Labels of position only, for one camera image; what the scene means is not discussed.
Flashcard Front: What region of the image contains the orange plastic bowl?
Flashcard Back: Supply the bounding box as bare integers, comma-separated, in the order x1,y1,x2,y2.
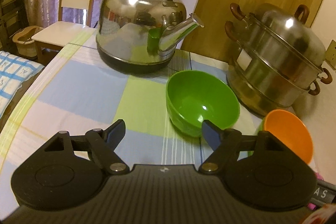
258,109,313,164

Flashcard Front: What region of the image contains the person's right hand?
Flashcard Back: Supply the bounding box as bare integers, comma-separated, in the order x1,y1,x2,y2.
302,203,336,224

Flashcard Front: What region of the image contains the green plastic bowl near pot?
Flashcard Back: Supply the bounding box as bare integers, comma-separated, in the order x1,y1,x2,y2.
248,119,265,157

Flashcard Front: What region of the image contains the green plastic bowl near kettle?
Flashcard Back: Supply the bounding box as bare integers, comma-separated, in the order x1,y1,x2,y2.
166,70,240,138

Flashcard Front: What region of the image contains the checkered tablecloth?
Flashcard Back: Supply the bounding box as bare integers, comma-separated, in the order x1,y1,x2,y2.
0,26,320,218

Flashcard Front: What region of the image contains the stainless steel steamer pot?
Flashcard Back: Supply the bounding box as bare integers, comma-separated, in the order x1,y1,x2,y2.
224,3,333,116

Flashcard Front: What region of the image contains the blue checkered bed cover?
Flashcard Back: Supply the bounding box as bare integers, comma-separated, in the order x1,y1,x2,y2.
1,50,45,120

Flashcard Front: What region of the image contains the woven basket on floor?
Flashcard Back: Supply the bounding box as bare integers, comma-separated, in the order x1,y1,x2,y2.
12,25,43,59

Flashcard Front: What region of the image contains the stainless steel kettle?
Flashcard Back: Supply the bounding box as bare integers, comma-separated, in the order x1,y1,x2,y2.
96,0,204,73

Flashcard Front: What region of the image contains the white wooden chair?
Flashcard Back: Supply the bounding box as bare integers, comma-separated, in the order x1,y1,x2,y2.
33,0,95,62

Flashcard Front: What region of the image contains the wall power socket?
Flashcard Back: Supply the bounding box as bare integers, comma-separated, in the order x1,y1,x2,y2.
325,40,336,70

